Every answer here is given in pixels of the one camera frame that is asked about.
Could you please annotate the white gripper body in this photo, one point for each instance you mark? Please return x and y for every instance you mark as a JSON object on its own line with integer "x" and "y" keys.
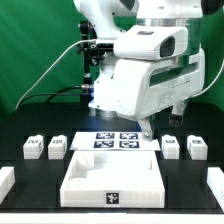
{"x": 143, "y": 88}

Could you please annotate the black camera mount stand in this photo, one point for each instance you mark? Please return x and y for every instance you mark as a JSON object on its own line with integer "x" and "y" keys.
{"x": 87, "y": 53}

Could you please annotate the white front obstacle bar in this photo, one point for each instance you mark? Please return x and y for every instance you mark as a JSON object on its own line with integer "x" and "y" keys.
{"x": 20, "y": 218}

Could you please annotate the white tag sheet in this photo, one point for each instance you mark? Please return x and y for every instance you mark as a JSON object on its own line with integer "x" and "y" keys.
{"x": 100, "y": 141}

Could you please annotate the white left obstacle block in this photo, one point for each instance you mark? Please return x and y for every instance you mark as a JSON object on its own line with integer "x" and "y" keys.
{"x": 7, "y": 180}

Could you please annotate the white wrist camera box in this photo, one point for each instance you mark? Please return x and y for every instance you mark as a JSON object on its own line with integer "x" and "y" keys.
{"x": 152, "y": 42}

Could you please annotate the white obstacle block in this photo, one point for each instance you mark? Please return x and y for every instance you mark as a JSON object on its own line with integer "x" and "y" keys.
{"x": 215, "y": 181}
{"x": 7, "y": 180}

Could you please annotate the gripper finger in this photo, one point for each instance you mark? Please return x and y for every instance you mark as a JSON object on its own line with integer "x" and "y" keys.
{"x": 177, "y": 113}
{"x": 146, "y": 128}

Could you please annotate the white right obstacle block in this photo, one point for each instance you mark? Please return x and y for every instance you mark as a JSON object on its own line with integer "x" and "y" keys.
{"x": 215, "y": 181}

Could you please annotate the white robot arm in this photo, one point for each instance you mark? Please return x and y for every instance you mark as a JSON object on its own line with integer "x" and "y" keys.
{"x": 113, "y": 18}

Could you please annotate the white square table top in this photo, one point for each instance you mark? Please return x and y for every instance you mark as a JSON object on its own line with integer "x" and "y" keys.
{"x": 113, "y": 179}

